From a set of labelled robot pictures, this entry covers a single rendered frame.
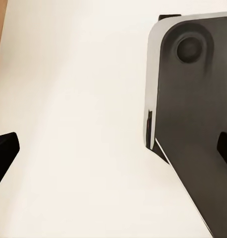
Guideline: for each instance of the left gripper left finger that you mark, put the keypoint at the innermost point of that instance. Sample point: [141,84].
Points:
[9,148]

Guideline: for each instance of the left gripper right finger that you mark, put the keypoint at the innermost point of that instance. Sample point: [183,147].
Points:
[222,145]

